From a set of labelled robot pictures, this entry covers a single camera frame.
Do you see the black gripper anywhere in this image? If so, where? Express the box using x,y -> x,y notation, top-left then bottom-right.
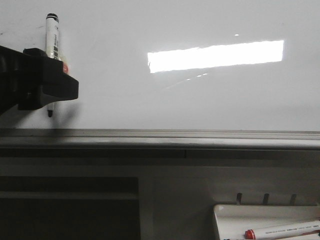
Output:
0,46 -> 79,114

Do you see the black whiteboard marker with magnet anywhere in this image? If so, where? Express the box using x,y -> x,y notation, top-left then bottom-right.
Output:
44,12 -> 70,118

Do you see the white whiteboard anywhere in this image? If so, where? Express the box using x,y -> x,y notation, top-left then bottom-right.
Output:
0,0 -> 320,131

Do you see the red capped whiteboard marker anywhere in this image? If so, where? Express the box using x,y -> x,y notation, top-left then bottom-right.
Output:
244,220 -> 320,240

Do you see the white marker tray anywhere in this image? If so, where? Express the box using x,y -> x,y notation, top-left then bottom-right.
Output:
212,204 -> 320,240

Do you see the aluminium whiteboard frame rail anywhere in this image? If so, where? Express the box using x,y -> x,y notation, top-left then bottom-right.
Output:
0,128 -> 320,151

